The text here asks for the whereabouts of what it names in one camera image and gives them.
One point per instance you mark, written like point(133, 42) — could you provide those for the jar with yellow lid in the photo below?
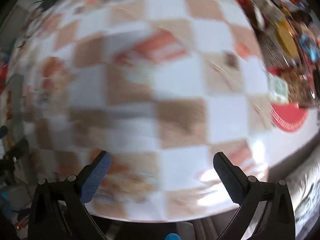
point(285, 38)

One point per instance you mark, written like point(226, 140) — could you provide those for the pile of snack packets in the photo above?
point(295, 75)

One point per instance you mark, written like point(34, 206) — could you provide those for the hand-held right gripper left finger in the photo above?
point(96, 177)

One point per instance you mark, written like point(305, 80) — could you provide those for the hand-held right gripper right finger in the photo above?
point(228, 180)

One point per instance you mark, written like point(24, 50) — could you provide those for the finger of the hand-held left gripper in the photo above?
point(3, 131)
point(16, 151)

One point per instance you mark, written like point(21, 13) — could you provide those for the checkered printed tablecloth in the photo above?
point(175, 92)

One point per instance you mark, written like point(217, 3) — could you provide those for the green white packet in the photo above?
point(278, 90)

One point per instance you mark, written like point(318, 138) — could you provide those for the white cushion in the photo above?
point(302, 195)

